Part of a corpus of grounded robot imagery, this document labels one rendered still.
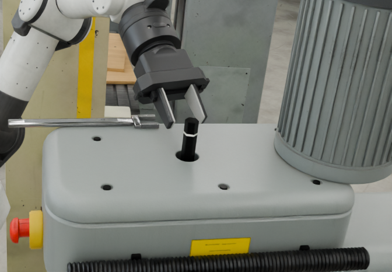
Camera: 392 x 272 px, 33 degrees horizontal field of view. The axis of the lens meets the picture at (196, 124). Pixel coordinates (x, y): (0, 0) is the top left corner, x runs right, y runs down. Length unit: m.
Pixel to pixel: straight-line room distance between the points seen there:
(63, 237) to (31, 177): 2.10
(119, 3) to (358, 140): 0.44
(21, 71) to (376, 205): 0.73
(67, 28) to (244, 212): 0.58
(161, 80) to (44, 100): 1.87
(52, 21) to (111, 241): 0.54
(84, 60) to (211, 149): 1.78
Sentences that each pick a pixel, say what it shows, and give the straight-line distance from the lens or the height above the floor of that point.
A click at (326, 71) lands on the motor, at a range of 0.97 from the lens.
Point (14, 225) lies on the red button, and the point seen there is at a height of 1.78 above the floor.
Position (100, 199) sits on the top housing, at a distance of 0.92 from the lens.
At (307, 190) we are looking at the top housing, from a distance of 1.01.
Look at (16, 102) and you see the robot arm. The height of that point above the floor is 1.80.
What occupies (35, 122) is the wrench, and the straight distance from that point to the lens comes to 1.10.
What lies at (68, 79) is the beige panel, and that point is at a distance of 2.83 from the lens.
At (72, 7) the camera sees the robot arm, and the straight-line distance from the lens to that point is 1.28.
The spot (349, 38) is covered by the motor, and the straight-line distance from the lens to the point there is 0.96.
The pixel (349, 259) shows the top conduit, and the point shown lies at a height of 1.80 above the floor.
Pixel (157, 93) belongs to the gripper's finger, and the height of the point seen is 1.98.
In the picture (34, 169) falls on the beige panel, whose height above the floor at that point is 0.85.
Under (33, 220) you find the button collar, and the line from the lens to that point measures 1.06.
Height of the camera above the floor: 2.39
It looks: 26 degrees down
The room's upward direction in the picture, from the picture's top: 7 degrees clockwise
